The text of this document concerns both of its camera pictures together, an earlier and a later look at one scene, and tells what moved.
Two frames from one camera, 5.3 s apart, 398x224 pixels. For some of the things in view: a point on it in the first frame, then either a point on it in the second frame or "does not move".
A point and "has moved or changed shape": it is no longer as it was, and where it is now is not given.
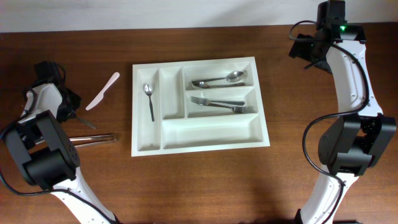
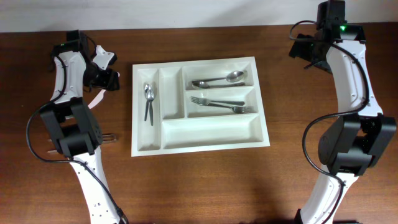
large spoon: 201,84 does not move
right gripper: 300,48 does not move
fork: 204,101 does not move
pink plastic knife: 115,76 does not move
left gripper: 76,100 -> 111,79
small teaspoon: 86,122 has moved or changed shape
